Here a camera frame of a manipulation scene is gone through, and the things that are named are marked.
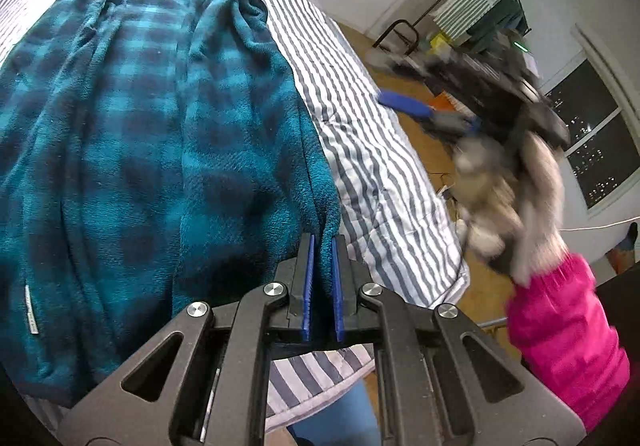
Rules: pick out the dark window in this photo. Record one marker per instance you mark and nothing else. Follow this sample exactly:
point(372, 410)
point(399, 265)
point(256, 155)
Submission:
point(595, 146)

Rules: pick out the orange padded stool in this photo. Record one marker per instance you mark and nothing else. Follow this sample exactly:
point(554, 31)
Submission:
point(442, 102)

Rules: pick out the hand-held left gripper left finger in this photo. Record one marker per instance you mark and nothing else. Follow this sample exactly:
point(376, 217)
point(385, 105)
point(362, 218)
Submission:
point(307, 291)

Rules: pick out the person's right forearm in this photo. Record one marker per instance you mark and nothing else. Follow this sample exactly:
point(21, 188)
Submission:
point(565, 341)

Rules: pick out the grey white striped quilt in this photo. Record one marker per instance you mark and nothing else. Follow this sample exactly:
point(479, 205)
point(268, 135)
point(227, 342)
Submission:
point(360, 126)

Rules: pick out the person's right hand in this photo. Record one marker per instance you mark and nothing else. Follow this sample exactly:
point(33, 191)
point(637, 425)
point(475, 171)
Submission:
point(490, 206)

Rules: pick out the striped hanging towel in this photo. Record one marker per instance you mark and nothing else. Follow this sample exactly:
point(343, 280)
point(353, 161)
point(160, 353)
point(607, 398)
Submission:
point(465, 6)

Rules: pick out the yellow box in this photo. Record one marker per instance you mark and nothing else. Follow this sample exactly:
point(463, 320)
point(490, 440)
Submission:
point(440, 41)

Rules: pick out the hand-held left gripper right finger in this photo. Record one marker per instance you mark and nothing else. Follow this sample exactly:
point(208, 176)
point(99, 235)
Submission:
point(340, 296)

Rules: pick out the teal plaid fleece jacket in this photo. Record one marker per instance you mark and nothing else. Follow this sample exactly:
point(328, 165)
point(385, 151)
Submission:
point(150, 126)

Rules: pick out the dark hanging garment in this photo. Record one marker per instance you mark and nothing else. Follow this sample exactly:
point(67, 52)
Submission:
point(500, 18)

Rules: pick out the person's leg in jeans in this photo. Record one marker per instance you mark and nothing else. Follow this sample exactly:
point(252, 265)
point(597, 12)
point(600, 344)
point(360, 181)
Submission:
point(340, 421)

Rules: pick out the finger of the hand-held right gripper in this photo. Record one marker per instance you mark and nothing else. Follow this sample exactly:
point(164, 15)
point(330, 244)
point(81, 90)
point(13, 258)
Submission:
point(405, 103)
point(452, 125)

